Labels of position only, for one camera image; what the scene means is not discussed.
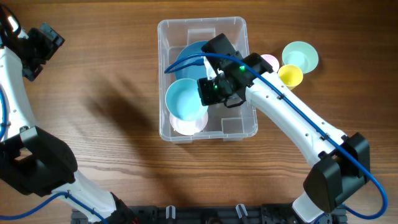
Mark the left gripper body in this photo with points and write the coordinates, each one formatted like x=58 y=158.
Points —
x=38 y=48

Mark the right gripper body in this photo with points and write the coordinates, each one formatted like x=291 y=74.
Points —
x=214 y=91

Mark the dark blue bowl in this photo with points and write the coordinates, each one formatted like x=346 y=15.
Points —
x=194 y=71

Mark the light blue small bowl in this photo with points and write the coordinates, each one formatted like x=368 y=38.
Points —
x=183 y=101

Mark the pink small bowl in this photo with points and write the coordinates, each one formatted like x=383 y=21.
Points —
x=188 y=128

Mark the mint green small bowl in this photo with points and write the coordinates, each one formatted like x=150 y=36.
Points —
x=302 y=55

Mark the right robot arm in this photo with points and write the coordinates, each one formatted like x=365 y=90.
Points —
x=340 y=165

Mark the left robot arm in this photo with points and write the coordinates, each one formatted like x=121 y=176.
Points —
x=34 y=161

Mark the clear plastic storage container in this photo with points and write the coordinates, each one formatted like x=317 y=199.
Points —
x=229 y=124

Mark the pink cup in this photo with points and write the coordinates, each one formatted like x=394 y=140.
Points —
x=272 y=60

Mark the yellow cup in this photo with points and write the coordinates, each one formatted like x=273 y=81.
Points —
x=290 y=75

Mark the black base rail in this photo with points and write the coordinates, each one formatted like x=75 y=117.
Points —
x=263 y=214

